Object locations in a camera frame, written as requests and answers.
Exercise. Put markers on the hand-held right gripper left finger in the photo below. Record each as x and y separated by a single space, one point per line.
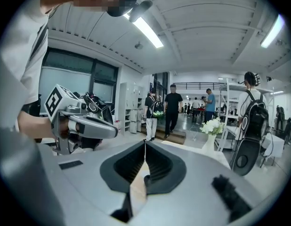
89 185

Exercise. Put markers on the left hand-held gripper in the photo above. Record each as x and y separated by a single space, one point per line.
54 102

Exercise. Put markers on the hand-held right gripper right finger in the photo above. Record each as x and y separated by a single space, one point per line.
195 196

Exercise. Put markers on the person's left forearm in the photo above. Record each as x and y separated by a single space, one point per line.
37 126

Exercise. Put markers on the person's left hand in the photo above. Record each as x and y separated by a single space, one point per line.
63 129

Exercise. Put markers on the white cubby cabinet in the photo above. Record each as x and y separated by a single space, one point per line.
132 95

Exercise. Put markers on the white vase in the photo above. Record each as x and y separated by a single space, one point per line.
209 142

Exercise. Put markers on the black and green backpack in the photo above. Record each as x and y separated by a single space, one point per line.
157 109

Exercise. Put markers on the dark-framed window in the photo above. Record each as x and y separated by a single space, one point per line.
65 79

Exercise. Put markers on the dark wooden step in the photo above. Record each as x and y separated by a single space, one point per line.
178 135

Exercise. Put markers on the white flower bouquet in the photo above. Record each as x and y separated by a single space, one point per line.
212 126

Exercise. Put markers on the round ceiling sensor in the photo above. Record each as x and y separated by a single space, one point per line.
139 45

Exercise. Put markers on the person's white shirt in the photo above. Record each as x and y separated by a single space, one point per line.
23 55

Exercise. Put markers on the long ceiling light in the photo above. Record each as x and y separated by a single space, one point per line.
147 33
272 32

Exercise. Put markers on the black head-mounted camera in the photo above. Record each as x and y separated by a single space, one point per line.
139 9

